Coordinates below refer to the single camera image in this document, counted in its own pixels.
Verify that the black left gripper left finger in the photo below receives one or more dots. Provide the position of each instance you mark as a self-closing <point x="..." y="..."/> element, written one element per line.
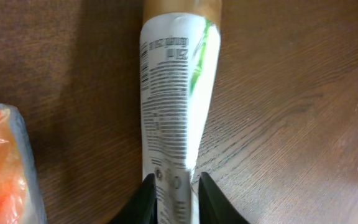
<point x="142" y="207"/>

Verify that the orange tissue pack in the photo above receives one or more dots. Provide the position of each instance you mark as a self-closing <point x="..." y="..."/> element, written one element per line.
<point x="20" y="196"/>

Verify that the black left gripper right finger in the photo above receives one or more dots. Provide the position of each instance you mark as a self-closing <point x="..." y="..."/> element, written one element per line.
<point x="214" y="207"/>

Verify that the white tube with brown cap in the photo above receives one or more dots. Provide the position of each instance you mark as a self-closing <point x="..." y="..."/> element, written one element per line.
<point x="179" y="49"/>

